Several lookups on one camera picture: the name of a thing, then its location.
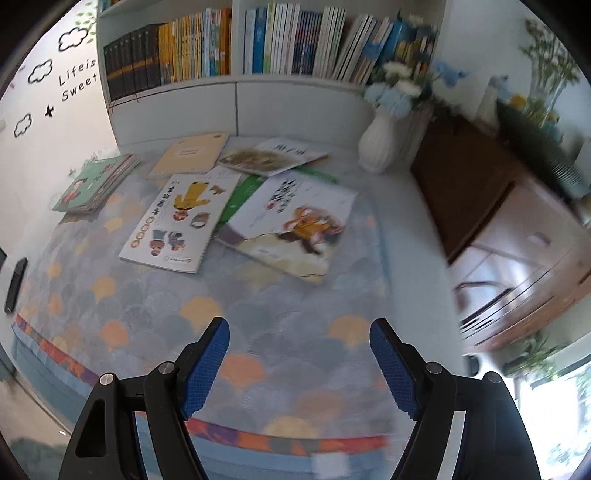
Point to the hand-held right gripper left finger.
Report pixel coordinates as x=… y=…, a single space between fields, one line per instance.
x=205 y=369

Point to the black star wall sticker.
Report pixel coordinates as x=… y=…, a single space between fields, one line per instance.
x=49 y=111

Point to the black lettering wall sticker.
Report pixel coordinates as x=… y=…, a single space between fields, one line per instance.
x=65 y=95

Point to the white ribbed vase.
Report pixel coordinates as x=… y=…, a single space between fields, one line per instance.
x=381 y=143

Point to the landscape picture book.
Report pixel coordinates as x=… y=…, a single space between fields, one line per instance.
x=268 y=157

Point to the white spiral book yellow figure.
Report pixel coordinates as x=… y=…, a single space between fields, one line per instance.
x=175 y=226

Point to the small green potted plant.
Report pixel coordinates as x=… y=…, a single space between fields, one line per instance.
x=531 y=355

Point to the brown wooden cabinet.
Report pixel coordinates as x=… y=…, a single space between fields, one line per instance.
x=466 y=184

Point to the row of black shelf books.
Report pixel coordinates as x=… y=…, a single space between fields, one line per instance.
x=131 y=64

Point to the cloud outline wall sticker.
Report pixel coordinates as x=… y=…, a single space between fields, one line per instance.
x=40 y=71
x=74 y=38
x=22 y=125

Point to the row of colourful shelf books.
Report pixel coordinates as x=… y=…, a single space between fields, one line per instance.
x=300 y=41

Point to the tree branch wall sticker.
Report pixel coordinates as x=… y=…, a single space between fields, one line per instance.
x=87 y=14

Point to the black slim device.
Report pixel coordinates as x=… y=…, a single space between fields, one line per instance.
x=16 y=284

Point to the blue bed base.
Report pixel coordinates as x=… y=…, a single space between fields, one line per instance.
x=277 y=464

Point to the fan-patterned grey blanket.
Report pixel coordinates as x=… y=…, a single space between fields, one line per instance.
x=277 y=314

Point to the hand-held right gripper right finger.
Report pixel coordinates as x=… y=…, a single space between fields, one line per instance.
x=395 y=369

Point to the bright green book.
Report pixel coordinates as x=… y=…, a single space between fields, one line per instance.
x=242 y=196

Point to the blue and white flowers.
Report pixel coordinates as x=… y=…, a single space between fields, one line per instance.
x=397 y=87

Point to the glass vase green plant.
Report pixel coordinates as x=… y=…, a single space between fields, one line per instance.
x=549 y=60

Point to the row of yellow shelf books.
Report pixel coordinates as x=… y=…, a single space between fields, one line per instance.
x=194 y=46

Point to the white book orange figure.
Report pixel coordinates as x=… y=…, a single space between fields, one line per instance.
x=295 y=207

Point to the tan cover book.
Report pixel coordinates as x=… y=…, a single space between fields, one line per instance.
x=189 y=154

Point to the pile of thin green books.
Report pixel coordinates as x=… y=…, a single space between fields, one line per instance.
x=92 y=184

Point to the white bottle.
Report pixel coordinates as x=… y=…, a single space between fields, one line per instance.
x=488 y=99

